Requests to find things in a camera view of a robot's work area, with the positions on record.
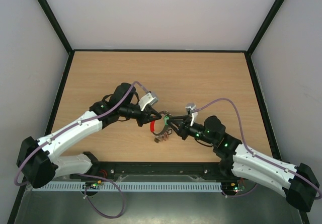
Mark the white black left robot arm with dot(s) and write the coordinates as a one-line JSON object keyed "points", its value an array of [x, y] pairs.
{"points": [[40, 160]]}

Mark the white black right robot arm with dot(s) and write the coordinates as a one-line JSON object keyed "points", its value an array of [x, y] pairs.
{"points": [[297, 184]]}

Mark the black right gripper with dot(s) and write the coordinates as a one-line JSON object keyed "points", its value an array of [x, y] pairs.
{"points": [[183, 127]]}

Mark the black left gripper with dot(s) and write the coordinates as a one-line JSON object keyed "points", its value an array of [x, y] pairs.
{"points": [[145, 118]]}

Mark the green key tag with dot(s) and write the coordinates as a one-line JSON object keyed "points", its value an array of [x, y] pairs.
{"points": [[166, 120]]}

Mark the white slotted cable duct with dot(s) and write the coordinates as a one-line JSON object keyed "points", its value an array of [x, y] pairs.
{"points": [[133, 186]]}

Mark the metal keyring with red handle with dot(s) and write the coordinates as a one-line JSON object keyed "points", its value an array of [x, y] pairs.
{"points": [[159, 130]]}

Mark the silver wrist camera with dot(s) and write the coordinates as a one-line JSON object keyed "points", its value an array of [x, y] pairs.
{"points": [[152, 98], [190, 107]]}

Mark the black enclosure frame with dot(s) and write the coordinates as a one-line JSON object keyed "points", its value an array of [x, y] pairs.
{"points": [[255, 42]]}

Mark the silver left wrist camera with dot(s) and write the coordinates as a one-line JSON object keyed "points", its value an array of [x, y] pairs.
{"points": [[152, 98]]}

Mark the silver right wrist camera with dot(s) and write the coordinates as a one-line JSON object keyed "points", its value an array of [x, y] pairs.
{"points": [[190, 107]]}

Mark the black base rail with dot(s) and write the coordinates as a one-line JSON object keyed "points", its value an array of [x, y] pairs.
{"points": [[113, 169]]}

